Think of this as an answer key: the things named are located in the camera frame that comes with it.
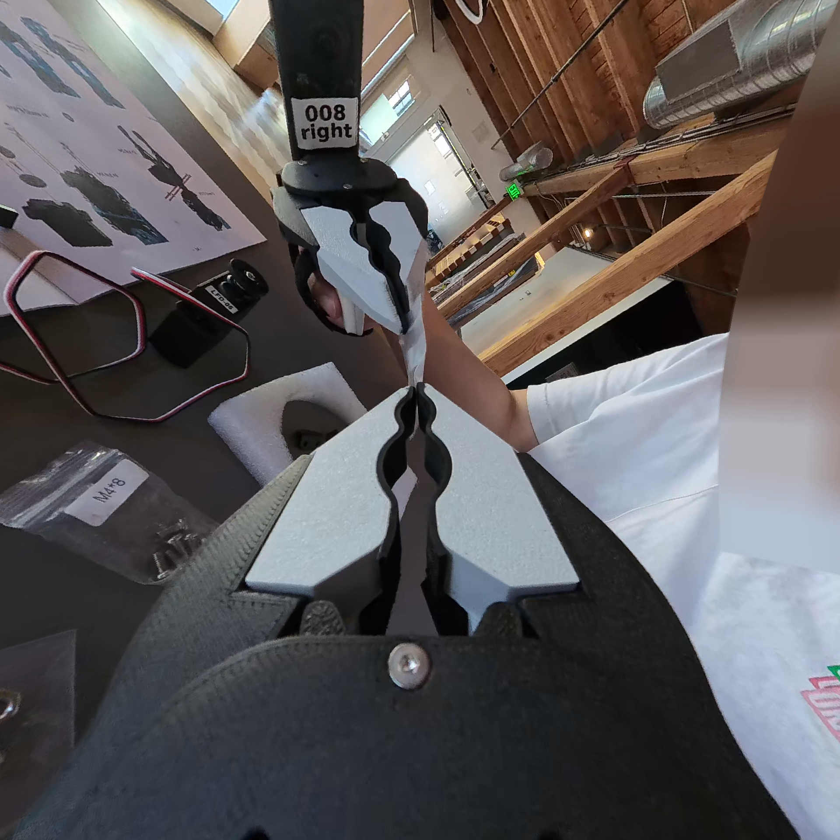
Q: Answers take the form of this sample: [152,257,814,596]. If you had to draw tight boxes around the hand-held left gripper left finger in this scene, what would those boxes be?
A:
[245,386,417,635]

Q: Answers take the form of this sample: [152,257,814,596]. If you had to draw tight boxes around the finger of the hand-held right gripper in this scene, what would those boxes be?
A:
[369,201,427,317]
[301,207,409,334]

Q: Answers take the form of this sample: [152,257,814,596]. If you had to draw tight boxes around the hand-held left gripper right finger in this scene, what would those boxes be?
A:
[417,383,581,636]

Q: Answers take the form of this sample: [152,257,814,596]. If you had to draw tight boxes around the packet of brass screws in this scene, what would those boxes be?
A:
[392,314,429,521]

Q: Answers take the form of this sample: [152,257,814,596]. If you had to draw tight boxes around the person's right forearm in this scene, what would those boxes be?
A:
[410,285,540,455]

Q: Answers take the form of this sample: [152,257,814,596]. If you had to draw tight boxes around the person's right hand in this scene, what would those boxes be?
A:
[308,272,346,326]

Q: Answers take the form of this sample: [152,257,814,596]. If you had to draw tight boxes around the scattered clear screw bags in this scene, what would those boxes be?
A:
[0,441,219,586]

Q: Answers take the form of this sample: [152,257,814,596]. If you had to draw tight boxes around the open instruction manual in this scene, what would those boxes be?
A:
[0,0,269,320]

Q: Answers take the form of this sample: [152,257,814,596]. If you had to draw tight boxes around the flat clear bag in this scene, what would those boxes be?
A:
[0,629,77,788]

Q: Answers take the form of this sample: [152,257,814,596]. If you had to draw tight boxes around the white foam frame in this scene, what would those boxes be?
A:
[208,362,369,487]

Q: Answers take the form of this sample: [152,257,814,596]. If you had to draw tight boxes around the black servo motor with wires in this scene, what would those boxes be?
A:
[0,251,252,423]

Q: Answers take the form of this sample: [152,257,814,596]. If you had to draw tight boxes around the metal ventilation duct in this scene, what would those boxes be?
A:
[642,0,836,130]

